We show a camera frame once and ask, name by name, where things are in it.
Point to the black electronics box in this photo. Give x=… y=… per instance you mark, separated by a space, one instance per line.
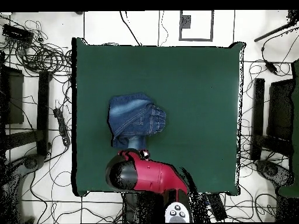
x=17 y=33

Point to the black flat panel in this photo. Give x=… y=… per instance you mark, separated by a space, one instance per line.
x=280 y=109
x=14 y=98

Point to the black rod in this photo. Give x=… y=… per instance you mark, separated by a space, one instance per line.
x=268 y=34

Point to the green cloth sheet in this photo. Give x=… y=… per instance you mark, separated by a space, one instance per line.
x=296 y=116

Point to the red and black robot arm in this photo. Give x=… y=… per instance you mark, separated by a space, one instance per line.
x=158 y=177

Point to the black wheeled stand base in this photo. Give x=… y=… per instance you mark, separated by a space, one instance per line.
x=271 y=171
x=31 y=163

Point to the dark green table cloth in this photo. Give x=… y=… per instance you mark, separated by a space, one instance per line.
x=186 y=93

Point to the small grey square patch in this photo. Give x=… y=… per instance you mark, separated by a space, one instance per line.
x=186 y=22

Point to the black power strip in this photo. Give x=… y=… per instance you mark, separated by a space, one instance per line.
x=62 y=127

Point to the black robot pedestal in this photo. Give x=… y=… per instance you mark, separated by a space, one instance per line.
x=144 y=210

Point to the black power adapter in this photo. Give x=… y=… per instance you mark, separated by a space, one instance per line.
x=271 y=67

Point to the blue denim jeans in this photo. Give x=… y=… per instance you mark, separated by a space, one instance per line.
x=130 y=116

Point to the black upright bar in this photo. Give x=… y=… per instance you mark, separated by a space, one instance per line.
x=43 y=112
x=258 y=116

